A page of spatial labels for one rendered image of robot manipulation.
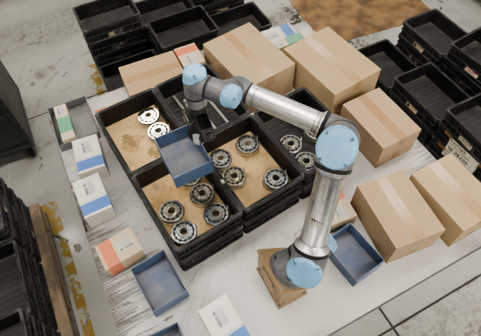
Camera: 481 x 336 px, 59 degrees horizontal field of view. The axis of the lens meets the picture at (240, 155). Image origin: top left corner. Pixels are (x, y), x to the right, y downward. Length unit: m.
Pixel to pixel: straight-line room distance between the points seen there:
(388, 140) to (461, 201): 0.39
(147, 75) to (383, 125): 1.18
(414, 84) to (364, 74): 0.84
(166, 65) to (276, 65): 0.57
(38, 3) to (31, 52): 0.67
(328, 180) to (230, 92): 0.40
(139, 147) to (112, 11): 1.56
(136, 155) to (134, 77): 0.47
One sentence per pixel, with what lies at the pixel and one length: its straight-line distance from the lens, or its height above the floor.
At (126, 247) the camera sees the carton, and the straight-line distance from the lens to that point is 1.83.
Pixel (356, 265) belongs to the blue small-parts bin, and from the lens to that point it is 1.85.
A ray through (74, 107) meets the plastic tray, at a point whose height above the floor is 0.70.
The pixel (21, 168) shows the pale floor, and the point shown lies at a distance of 3.26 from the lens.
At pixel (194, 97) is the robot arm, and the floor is 1.39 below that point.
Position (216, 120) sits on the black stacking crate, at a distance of 2.03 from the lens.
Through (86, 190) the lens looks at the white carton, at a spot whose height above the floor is 0.79.
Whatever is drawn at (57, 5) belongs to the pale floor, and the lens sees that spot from 4.48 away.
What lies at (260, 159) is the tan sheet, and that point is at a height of 0.83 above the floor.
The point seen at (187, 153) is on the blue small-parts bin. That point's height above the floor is 1.07.
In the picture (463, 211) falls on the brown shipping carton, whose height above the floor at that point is 0.86.
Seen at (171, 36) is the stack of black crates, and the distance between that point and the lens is 3.04.
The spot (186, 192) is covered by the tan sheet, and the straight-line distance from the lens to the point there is 1.82.
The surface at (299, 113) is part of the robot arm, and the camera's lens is 1.39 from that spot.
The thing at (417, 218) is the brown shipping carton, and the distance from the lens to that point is 1.83.
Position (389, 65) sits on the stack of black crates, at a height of 0.27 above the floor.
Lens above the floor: 2.40
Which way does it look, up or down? 55 degrees down
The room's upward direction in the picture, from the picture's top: 2 degrees counter-clockwise
